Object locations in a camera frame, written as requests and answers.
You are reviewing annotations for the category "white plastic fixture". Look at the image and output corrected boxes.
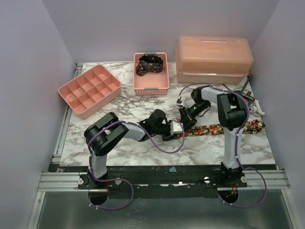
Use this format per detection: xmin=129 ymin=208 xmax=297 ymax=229
xmin=249 ymin=99 xmax=265 ymax=116

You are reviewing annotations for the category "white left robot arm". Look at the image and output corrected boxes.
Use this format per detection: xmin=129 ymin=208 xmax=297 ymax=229
xmin=84 ymin=109 xmax=183 ymax=188

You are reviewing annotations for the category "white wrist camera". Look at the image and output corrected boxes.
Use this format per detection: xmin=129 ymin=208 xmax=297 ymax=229
xmin=176 ymin=98 xmax=183 ymax=107
xmin=170 ymin=120 xmax=184 ymax=135

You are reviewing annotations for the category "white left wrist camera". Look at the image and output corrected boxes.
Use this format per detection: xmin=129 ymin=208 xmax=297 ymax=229
xmin=170 ymin=120 xmax=184 ymax=135

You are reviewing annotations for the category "colourful faces patterned tie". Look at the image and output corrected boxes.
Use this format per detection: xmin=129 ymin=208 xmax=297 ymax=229
xmin=185 ymin=119 xmax=265 ymax=137

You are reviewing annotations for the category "pink plastic basket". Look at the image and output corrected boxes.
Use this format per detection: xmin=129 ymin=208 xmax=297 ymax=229
xmin=133 ymin=52 xmax=169 ymax=96

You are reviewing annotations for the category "orange black tool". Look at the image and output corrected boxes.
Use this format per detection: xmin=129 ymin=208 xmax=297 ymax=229
xmin=233 ymin=74 xmax=254 ymax=105

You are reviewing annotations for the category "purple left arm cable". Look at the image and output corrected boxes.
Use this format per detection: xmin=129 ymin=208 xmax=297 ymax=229
xmin=87 ymin=120 xmax=186 ymax=211

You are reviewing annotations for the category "dark floral tie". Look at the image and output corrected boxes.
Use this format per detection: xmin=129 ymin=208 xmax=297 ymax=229
xmin=136 ymin=54 xmax=164 ymax=76

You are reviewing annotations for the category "large pink storage box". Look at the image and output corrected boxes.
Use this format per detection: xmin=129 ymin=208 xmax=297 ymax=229
xmin=176 ymin=36 xmax=254 ymax=84

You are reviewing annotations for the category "pink divided organizer tray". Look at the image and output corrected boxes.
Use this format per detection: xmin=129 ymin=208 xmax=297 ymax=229
xmin=58 ymin=64 xmax=122 ymax=119

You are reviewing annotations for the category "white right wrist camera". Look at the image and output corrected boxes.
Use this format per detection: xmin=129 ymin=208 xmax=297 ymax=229
xmin=176 ymin=98 xmax=183 ymax=107

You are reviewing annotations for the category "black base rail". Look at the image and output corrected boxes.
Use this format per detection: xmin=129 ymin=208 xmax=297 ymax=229
xmin=49 ymin=164 xmax=278 ymax=199

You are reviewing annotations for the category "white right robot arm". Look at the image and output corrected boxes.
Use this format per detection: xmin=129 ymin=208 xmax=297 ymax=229
xmin=177 ymin=85 xmax=249 ymax=187

